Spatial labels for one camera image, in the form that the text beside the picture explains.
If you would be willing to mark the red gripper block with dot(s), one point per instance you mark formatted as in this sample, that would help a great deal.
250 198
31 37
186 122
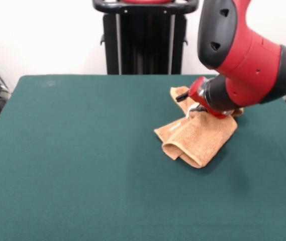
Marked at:
195 91

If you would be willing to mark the tan terry towel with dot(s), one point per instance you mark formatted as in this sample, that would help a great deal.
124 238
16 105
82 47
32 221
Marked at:
200 140

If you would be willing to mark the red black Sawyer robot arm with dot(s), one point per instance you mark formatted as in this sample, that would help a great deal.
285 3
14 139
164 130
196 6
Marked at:
248 62

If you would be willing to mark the dark green table cloth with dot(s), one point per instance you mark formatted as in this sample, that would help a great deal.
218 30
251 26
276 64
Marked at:
57 188

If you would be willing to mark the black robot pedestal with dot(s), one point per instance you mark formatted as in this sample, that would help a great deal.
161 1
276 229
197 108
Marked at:
142 37

